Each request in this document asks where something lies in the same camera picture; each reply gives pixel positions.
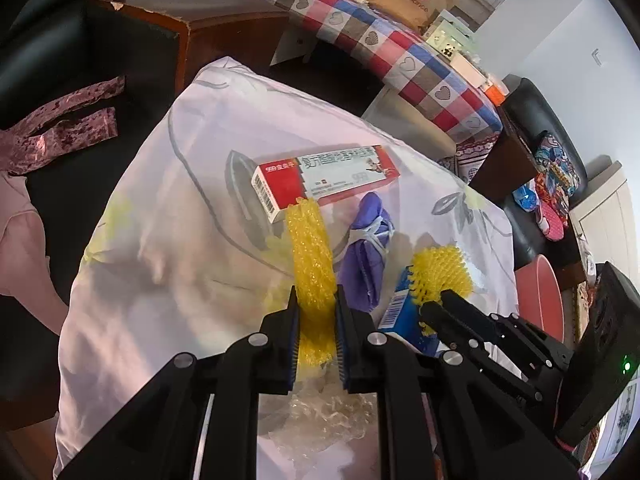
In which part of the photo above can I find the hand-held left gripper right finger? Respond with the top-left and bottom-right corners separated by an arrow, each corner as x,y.
334,284 -> 581,480

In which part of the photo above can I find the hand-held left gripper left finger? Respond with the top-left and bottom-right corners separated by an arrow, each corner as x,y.
57,285 -> 301,480

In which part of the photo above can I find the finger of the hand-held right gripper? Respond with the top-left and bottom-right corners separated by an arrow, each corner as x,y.
419,304 -> 544,407
441,289 -> 572,372

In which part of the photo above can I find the blue tissue pack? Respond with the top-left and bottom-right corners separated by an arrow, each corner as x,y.
377,267 -> 442,357

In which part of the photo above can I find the short yellow foam net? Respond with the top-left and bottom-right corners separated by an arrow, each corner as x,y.
406,245 -> 474,341

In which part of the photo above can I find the long yellow foam net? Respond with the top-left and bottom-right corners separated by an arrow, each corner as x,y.
283,197 -> 337,369

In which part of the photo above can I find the pink plastic bin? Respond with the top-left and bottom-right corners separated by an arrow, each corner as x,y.
515,255 -> 566,347

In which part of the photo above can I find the purple face mask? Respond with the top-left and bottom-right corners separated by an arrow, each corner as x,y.
336,191 -> 396,314

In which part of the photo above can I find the clear bubble wrap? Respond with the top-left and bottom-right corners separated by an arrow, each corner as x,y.
257,360 -> 381,461

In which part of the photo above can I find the pink dotted cushion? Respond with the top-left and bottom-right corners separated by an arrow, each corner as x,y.
535,195 -> 569,244

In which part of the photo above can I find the white floral cloth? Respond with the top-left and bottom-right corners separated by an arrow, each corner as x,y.
52,55 -> 519,480

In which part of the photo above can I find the white wardrobe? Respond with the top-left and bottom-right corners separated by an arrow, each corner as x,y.
570,160 -> 640,272

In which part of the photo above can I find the red patterned hanging cloth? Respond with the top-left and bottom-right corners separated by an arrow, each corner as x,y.
440,132 -> 501,184

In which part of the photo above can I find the red and white medicine box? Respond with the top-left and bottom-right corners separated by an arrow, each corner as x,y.
251,145 -> 402,224

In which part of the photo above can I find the dark wooden side table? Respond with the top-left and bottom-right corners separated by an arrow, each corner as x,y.
470,105 -> 539,197

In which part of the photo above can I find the colourful patchwork cushion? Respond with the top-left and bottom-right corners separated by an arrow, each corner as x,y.
532,131 -> 581,206

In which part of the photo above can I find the black leather armchair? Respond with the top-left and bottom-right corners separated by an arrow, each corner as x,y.
500,75 -> 589,282

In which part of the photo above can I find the white container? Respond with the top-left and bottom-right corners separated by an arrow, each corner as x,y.
450,52 -> 489,89

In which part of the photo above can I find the light green box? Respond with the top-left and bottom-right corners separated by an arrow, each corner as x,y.
425,10 -> 477,59

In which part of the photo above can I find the pink garment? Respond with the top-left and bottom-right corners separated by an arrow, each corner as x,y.
0,172 -> 69,334

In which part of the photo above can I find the brown wooden cabinet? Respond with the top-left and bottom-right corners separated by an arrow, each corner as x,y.
87,0 -> 291,97

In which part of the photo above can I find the pink patterned ribbon cloth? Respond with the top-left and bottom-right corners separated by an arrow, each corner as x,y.
0,76 -> 126,176

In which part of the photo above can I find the checkered tablecloth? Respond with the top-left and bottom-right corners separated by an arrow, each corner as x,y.
205,0 -> 503,143

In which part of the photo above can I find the black leather chair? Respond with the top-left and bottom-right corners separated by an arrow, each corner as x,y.
0,0 -> 134,126

